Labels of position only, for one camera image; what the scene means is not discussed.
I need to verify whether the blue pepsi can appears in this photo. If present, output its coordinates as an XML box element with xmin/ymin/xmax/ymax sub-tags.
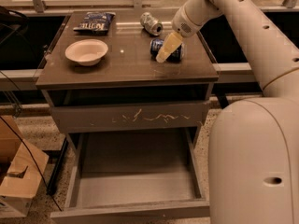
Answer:
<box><xmin>149</xmin><ymin>38</ymin><xmax>184</xmax><ymax>63</ymax></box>

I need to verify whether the open grey middle drawer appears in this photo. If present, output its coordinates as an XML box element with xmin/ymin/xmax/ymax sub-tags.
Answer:
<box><xmin>50</xmin><ymin>128</ymin><xmax>209</xmax><ymax>224</ymax></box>

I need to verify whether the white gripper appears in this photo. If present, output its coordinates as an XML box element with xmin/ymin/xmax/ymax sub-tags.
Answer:
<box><xmin>156</xmin><ymin>7</ymin><xmax>200</xmax><ymax>63</ymax></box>

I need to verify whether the grey drawer cabinet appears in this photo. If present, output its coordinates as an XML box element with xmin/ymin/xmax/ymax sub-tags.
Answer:
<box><xmin>36</xmin><ymin>10</ymin><xmax>218</xmax><ymax>141</ymax></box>

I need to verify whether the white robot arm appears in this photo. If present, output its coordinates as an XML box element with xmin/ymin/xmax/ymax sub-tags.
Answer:
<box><xmin>156</xmin><ymin>0</ymin><xmax>299</xmax><ymax>224</ymax></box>

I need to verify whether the blue chip bag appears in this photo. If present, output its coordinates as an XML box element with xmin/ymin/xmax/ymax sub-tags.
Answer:
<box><xmin>73</xmin><ymin>12</ymin><xmax>115</xmax><ymax>35</ymax></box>

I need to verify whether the black cable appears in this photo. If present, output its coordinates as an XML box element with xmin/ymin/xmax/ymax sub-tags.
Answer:
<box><xmin>0</xmin><ymin>68</ymin><xmax>64</xmax><ymax>212</ymax></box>

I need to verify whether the black table leg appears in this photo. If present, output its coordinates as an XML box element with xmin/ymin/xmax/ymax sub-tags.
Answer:
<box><xmin>46</xmin><ymin>138</ymin><xmax>68</xmax><ymax>196</ymax></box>

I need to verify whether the white paper bowl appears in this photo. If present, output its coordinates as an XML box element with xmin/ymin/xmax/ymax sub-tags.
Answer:
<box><xmin>64</xmin><ymin>39</ymin><xmax>108</xmax><ymax>66</ymax></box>

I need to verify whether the silver soda can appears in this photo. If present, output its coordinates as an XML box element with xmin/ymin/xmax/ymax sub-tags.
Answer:
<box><xmin>140</xmin><ymin>12</ymin><xmax>163</xmax><ymax>36</ymax></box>

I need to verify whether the brown cardboard box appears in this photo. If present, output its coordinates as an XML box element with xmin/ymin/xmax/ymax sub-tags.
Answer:
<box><xmin>0</xmin><ymin>116</ymin><xmax>49</xmax><ymax>219</ymax></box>

